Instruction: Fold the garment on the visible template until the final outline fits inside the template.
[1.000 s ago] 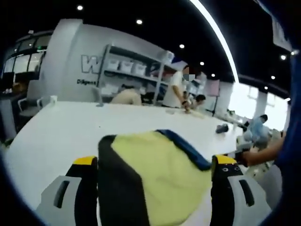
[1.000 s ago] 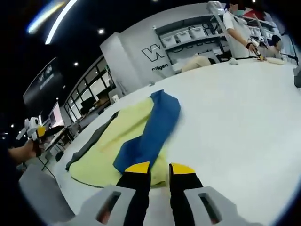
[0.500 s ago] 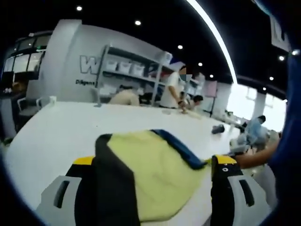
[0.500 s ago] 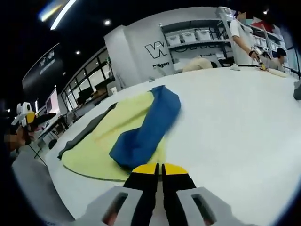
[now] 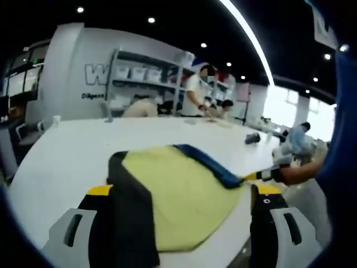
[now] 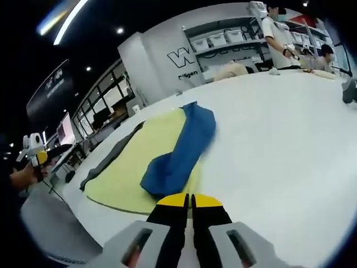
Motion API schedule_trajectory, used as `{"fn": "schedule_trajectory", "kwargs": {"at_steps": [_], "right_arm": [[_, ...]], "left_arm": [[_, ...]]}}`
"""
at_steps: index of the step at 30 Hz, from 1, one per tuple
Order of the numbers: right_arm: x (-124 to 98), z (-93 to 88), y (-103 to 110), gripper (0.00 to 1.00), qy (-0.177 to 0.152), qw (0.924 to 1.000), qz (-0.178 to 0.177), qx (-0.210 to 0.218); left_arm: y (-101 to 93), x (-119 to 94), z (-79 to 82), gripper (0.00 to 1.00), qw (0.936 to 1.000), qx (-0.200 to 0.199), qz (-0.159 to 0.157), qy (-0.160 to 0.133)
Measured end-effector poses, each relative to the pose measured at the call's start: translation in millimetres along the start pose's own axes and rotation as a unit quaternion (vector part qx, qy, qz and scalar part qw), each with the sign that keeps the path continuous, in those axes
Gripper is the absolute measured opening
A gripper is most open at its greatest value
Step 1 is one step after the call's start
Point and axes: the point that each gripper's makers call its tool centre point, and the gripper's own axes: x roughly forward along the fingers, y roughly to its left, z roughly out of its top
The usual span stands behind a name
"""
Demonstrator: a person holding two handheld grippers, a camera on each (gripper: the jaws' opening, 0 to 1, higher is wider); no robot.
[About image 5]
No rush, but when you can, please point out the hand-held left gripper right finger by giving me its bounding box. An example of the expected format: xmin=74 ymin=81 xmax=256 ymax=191
xmin=249 ymin=184 xmax=321 ymax=268

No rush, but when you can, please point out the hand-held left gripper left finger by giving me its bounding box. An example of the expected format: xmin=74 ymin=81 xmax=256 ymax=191
xmin=43 ymin=184 xmax=114 ymax=268

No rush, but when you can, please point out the yellow grey blue garment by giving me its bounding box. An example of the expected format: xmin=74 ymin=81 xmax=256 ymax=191
xmin=107 ymin=143 xmax=249 ymax=268

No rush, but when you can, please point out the person's right hand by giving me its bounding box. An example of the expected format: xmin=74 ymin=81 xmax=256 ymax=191
xmin=278 ymin=166 xmax=297 ymax=185

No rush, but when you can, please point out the dark small pouch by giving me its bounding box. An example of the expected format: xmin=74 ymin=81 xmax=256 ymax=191
xmin=244 ymin=133 xmax=261 ymax=145

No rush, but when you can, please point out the person's blue shirt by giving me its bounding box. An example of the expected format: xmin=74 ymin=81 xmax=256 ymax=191
xmin=320 ymin=50 xmax=357 ymax=252

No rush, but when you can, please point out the pink board on stand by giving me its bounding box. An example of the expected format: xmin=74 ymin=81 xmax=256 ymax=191
xmin=237 ymin=83 xmax=250 ymax=124

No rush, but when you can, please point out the grey office chair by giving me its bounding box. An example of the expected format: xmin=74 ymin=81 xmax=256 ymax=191
xmin=15 ymin=118 xmax=47 ymax=142

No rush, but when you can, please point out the white ceiling light strip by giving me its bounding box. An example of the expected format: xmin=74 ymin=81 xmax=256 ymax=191
xmin=219 ymin=0 xmax=276 ymax=86

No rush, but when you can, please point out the grey metal shelving unit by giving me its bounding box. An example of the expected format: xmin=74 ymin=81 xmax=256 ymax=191
xmin=110 ymin=47 xmax=237 ymax=118

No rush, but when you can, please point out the white hanging sign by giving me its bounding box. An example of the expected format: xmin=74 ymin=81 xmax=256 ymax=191
xmin=313 ymin=2 xmax=339 ymax=50

